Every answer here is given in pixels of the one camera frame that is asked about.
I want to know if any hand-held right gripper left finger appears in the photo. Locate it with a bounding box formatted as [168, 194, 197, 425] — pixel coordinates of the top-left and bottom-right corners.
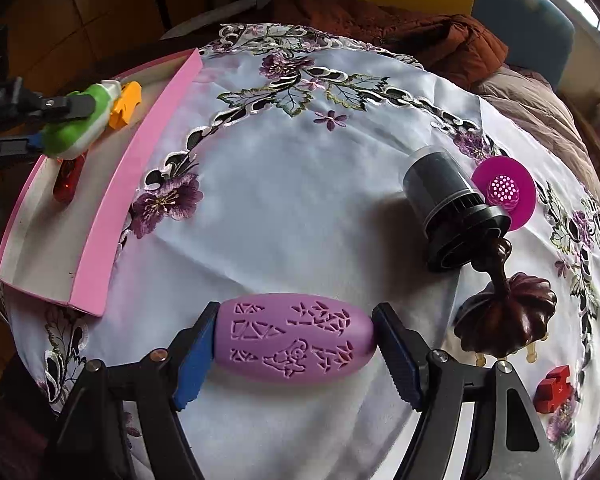
[55, 301, 221, 480]

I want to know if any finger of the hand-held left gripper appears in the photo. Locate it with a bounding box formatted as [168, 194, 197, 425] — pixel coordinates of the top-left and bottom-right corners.
[0, 77, 97, 123]
[0, 130, 47, 168]

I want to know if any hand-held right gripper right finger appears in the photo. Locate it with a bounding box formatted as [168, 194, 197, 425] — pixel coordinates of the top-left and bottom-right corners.
[371, 302, 563, 480]

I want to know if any green and white plastic toy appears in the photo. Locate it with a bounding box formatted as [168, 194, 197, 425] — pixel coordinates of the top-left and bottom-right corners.
[41, 81, 123, 160]

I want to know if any orange plastic piece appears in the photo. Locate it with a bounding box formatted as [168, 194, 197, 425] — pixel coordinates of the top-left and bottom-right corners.
[108, 81, 143, 130]

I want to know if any red plastic toy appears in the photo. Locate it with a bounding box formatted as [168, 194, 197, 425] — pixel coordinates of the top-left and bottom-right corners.
[53, 152, 87, 204]

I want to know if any purple carved oval case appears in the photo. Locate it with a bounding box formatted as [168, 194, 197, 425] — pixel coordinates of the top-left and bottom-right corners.
[212, 292, 378, 386]

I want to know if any pink cardboard box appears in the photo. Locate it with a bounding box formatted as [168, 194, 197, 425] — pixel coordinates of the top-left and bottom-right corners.
[0, 48, 203, 317]

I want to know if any red puzzle piece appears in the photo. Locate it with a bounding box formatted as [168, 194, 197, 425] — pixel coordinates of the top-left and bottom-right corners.
[534, 365, 577, 413]

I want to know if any black cylindrical jar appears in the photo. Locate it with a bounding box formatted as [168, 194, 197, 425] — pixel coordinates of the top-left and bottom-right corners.
[399, 145, 512, 273]

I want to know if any wooden wardrobe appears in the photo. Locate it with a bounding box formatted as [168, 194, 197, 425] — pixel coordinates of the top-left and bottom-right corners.
[0, 0, 261, 101]

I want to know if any dark brown pumpkin ornament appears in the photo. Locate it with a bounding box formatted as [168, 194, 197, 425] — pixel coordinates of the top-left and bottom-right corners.
[452, 237, 558, 353]

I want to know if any white chair armrest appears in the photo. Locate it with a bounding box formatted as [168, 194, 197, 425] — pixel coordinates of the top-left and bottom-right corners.
[160, 0, 261, 41]

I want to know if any white embroidered floral tablecloth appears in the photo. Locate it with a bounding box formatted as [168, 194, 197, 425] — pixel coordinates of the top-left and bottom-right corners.
[0, 22, 600, 480]

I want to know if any magenta perforated disc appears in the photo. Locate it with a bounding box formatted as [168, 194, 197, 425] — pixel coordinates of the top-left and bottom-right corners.
[471, 155, 537, 233]

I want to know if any beige duvet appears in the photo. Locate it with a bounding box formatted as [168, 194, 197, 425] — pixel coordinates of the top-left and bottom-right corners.
[472, 67, 600, 201]

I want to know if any rust brown padded jacket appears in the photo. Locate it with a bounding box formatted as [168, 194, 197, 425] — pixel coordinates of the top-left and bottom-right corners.
[260, 0, 510, 93]

